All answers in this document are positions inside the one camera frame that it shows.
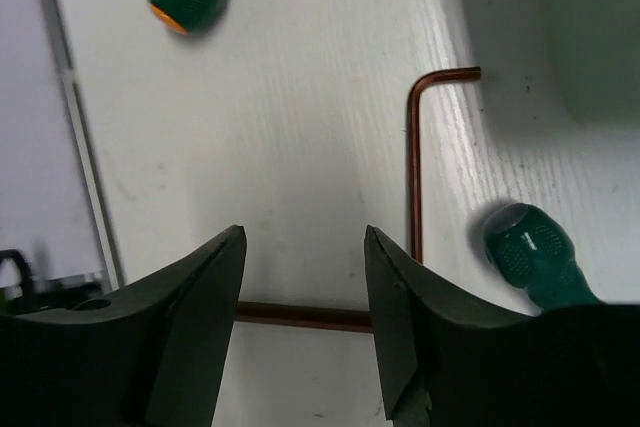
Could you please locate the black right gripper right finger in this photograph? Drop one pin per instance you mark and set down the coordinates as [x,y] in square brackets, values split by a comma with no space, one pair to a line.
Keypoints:
[448,358]

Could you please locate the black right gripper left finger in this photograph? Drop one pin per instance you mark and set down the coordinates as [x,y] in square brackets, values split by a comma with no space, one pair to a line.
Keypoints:
[149,354]

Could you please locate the thin brown hex key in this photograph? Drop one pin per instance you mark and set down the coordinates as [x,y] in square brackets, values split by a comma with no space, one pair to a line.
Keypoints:
[413,143]

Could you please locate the large brown hex key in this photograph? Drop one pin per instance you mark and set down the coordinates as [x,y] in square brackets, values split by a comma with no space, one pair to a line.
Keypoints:
[304,317]

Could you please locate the green plastic toolbox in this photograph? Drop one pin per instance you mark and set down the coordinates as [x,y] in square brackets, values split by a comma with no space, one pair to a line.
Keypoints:
[575,62]

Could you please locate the green stubby screwdriver clear cap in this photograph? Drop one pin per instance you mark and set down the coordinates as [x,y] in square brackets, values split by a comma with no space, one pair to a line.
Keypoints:
[535,255]

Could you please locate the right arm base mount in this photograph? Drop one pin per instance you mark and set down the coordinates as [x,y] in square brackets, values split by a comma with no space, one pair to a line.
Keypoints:
[31,300]

